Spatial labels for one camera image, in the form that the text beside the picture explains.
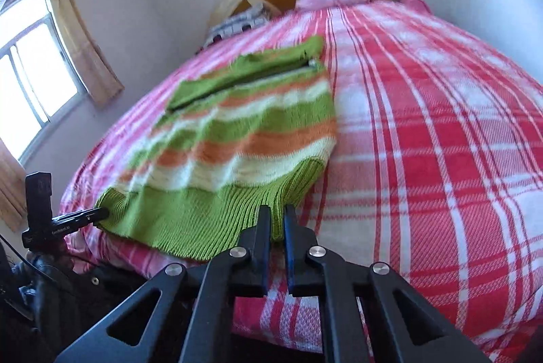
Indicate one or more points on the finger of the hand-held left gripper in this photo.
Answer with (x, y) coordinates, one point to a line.
(96, 214)

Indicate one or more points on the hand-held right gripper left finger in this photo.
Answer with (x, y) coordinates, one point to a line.
(263, 244)

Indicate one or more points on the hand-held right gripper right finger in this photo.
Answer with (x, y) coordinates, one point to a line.
(292, 248)

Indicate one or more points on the green orange striped sweater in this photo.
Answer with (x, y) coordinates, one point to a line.
(212, 134)

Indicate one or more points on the large sliding window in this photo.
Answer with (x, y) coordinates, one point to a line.
(34, 66)

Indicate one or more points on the bed with red plaid sheet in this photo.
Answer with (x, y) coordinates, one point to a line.
(424, 142)

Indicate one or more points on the white blue patterned pillow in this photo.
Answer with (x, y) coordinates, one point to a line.
(237, 23)

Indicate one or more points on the pink cloth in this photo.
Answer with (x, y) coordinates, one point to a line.
(415, 3)

